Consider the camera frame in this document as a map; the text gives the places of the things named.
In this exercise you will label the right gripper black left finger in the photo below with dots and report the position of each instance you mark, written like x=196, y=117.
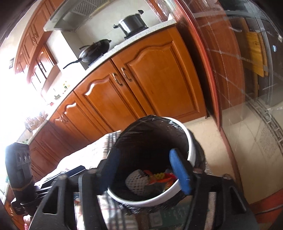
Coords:
x=95, y=182

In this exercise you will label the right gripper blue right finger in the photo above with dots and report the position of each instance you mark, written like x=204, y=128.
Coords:
x=199, y=185

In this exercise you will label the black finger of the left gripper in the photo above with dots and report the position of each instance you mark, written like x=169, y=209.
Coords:
x=51, y=177

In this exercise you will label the red snack wrapper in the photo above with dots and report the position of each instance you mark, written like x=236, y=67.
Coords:
x=169, y=178

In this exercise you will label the white foam fruit net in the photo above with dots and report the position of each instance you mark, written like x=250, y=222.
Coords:
x=137, y=182

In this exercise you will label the yellow foam fruit net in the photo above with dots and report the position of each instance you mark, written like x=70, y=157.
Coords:
x=159, y=176

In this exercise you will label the white trash bin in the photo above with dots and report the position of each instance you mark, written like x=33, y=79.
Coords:
x=183, y=154

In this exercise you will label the black trash bag liner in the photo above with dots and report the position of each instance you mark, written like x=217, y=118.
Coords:
x=150, y=150

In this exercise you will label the plaid tablecloth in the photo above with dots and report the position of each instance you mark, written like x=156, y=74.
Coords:
x=146, y=147

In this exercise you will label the white countertop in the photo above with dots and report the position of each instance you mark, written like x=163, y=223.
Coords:
x=103, y=58

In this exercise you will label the wooden upper cabinets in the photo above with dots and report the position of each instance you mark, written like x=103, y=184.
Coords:
x=34, y=59

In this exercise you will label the wooden cabinets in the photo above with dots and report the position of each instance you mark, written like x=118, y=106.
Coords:
x=34, y=59
x=152, y=74

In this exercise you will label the wooden lower cabinets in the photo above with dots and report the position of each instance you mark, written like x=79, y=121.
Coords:
x=152, y=74

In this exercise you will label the black wok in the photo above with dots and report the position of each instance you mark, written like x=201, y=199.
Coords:
x=90, y=53

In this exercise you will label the steel cooking pot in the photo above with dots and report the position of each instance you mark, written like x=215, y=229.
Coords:
x=132, y=24

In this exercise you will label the range hood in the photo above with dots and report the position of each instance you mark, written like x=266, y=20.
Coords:
x=72, y=14

